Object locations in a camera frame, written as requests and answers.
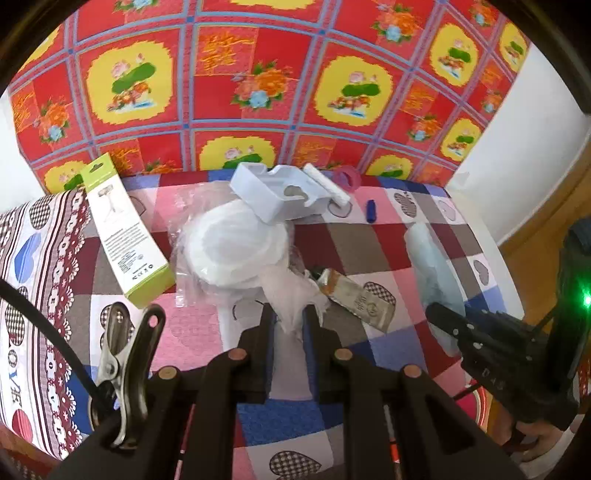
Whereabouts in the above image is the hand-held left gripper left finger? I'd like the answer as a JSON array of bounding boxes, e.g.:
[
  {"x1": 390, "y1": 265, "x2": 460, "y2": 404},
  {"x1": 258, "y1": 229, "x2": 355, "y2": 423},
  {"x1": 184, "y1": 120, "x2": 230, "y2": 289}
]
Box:
[{"x1": 46, "y1": 302, "x2": 278, "y2": 480}]

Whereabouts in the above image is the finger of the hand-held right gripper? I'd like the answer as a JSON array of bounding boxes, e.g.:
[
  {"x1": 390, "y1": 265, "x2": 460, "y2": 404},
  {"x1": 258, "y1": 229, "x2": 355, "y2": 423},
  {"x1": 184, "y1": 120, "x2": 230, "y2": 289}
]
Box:
[
  {"x1": 463, "y1": 309, "x2": 523, "y2": 341},
  {"x1": 425, "y1": 302, "x2": 483, "y2": 366}
]

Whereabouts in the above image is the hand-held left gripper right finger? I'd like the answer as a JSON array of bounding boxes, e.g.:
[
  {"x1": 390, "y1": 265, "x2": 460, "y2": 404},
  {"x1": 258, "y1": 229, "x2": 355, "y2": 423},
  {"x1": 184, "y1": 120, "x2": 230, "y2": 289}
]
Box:
[{"x1": 302, "y1": 304, "x2": 528, "y2": 480}]

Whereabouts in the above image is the light blue fabric cover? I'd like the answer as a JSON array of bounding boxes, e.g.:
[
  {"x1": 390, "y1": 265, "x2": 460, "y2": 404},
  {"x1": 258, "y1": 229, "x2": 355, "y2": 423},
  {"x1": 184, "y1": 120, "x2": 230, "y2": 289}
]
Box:
[{"x1": 404, "y1": 222, "x2": 467, "y2": 358}]

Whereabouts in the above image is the white face mask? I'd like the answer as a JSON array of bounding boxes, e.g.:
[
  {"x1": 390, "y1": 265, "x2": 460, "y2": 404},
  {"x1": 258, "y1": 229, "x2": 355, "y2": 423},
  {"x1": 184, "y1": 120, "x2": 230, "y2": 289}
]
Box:
[{"x1": 261, "y1": 268, "x2": 329, "y2": 342}]

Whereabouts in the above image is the clear plastic bag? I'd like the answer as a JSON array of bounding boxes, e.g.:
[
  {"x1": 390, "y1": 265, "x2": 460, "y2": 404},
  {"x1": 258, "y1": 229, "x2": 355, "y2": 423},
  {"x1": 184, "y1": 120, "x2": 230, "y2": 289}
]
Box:
[{"x1": 167, "y1": 182, "x2": 301, "y2": 310}]

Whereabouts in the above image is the pink plastic cup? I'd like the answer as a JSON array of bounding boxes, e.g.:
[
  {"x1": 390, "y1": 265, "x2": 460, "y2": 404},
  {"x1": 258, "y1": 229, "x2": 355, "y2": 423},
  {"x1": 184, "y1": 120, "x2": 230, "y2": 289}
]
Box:
[{"x1": 333, "y1": 166, "x2": 361, "y2": 191}]

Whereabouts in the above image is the green selfie stick box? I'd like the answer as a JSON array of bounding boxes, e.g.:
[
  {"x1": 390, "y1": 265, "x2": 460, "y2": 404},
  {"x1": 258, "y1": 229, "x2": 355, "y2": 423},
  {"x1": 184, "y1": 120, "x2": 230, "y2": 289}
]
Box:
[{"x1": 81, "y1": 152, "x2": 177, "y2": 309}]

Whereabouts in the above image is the person's right hand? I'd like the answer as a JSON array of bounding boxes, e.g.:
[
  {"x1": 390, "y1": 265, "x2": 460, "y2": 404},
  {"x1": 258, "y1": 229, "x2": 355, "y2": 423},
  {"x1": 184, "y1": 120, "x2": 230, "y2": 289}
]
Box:
[{"x1": 501, "y1": 415, "x2": 573, "y2": 463}]

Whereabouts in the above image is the checked heart blanket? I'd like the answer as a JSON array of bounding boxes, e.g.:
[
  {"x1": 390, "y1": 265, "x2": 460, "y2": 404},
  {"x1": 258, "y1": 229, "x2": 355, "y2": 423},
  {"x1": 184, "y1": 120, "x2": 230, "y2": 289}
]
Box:
[{"x1": 0, "y1": 168, "x2": 527, "y2": 480}]

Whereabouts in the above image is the silver snack wrapper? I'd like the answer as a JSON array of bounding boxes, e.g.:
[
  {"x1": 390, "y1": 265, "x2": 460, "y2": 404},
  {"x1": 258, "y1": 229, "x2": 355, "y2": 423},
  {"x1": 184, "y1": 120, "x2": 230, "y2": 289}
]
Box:
[{"x1": 316, "y1": 268, "x2": 397, "y2": 332}]

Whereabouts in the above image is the metal spring clip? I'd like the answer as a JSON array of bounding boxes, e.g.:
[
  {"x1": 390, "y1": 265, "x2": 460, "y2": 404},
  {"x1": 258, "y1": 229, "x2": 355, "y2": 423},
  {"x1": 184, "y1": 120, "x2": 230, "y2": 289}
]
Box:
[{"x1": 95, "y1": 302, "x2": 167, "y2": 450}]

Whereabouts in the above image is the white plastic tray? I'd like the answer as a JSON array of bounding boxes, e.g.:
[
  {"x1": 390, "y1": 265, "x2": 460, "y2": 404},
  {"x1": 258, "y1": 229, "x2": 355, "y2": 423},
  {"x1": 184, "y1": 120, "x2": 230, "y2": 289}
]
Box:
[{"x1": 229, "y1": 162, "x2": 333, "y2": 225}]

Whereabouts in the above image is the red floral printed cloth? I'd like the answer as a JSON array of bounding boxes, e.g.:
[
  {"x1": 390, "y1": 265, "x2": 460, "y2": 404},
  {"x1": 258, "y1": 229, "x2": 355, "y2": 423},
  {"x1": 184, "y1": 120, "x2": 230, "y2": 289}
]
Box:
[{"x1": 9, "y1": 0, "x2": 532, "y2": 195}]

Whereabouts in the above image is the black cable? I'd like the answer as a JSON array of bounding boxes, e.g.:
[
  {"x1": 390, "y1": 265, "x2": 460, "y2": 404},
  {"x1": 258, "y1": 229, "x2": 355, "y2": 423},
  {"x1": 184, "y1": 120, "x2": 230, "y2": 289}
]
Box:
[{"x1": 0, "y1": 277, "x2": 116, "y2": 416}]

